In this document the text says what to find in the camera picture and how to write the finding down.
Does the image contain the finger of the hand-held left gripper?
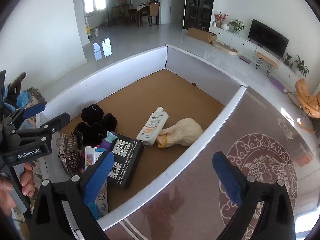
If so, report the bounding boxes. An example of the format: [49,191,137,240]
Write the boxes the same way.
[35,112,71,140]
[4,102,47,130]

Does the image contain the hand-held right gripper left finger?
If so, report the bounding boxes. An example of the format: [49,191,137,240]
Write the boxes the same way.
[29,151,115,240]

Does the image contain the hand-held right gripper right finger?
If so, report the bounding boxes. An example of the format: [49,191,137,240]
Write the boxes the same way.
[212,151,297,240]

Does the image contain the blue white ointment box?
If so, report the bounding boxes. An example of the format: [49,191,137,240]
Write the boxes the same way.
[84,146,109,220]

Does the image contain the glittery claw hair clip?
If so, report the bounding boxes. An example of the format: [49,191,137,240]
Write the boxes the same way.
[58,131,84,175]

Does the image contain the black box with white labels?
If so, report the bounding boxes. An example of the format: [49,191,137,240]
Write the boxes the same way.
[107,134,145,190]

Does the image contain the black velvet cloth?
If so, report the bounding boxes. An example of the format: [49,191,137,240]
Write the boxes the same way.
[74,104,118,147]

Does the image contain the purple plastic toy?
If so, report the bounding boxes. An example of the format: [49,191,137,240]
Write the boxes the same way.
[99,130,118,153]

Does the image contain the cream knitted mitt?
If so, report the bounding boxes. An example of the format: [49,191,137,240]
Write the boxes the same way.
[157,118,204,148]

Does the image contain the white plastic bottle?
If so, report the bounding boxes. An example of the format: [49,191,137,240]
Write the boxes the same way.
[136,107,169,146]

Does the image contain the white cardboard box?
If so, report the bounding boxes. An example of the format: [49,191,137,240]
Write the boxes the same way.
[35,44,248,232]

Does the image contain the person's left hand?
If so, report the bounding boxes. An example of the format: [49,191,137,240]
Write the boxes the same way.
[0,162,36,217]

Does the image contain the brown patterned desk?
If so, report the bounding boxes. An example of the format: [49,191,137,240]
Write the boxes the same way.
[100,86,320,240]

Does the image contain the purple floor mat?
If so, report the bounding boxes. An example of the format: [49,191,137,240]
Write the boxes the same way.
[269,76,288,93]

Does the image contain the orange lounge chair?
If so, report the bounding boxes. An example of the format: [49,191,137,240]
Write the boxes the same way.
[285,79,320,132]

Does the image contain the wooden dining chair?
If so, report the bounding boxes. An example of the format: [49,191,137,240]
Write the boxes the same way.
[149,1,160,26]
[111,5,124,25]

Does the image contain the window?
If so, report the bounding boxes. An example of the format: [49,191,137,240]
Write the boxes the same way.
[83,0,107,14]

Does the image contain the orange bench with metal legs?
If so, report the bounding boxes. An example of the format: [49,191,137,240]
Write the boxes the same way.
[255,52,279,77]

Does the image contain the beige oval floor board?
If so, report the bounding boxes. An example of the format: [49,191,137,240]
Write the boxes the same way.
[211,41,240,56]

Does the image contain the large leafy potted plant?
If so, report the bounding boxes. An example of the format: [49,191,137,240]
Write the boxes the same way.
[292,54,310,77]

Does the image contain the white television cabinet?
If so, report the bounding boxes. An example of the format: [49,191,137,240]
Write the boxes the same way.
[209,25,309,85]

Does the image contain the wooden dining table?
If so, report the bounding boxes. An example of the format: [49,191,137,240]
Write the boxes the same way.
[130,4,150,27]

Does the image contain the brown cardboard box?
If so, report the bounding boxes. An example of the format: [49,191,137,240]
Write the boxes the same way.
[187,27,217,43]

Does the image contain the black television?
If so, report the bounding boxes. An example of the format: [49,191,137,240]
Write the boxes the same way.
[248,19,290,58]

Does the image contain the bushy green potted plant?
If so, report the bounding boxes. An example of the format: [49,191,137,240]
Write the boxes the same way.
[228,19,246,34]

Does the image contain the red flowers in vase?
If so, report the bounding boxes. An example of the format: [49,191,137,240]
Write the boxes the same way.
[214,12,228,28]

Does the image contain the dark glass display cabinet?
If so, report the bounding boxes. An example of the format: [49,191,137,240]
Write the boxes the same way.
[183,0,216,30]

